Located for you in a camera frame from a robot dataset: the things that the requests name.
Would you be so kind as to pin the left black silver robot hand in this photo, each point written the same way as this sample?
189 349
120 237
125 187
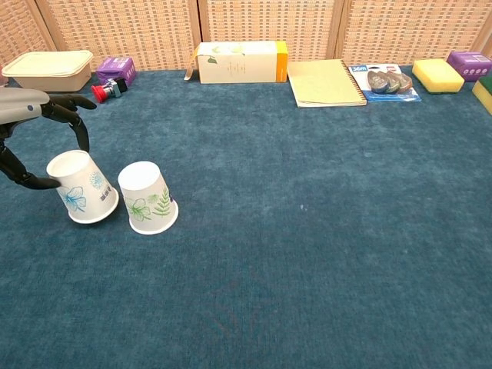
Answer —
23 105

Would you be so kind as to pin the paper cup blue flower print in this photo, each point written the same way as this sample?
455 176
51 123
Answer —
82 192

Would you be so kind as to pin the beige lidded food container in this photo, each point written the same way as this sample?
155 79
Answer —
48 71

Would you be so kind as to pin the red emergency push button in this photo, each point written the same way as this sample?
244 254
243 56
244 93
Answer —
107 88

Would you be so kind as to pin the purple box with barcode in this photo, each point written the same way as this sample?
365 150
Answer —
117 69

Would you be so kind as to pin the paper cup green leaf print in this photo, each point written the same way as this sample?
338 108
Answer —
148 200

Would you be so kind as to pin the white orange tissue box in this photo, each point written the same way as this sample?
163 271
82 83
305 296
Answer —
238 61

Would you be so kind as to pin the woven bamboo folding screen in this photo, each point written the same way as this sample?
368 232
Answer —
246 27

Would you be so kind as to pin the blue table cloth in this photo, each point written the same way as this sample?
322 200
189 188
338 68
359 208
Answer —
288 230

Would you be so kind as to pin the spiral bound kraft notebook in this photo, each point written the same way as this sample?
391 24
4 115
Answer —
324 82

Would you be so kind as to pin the blue correction tape blister pack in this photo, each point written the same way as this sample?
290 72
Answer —
384 84

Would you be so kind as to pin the purple box with white label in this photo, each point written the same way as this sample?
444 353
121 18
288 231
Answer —
471 65

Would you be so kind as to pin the green yellow scouring sponge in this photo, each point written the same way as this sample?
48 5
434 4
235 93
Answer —
485 94

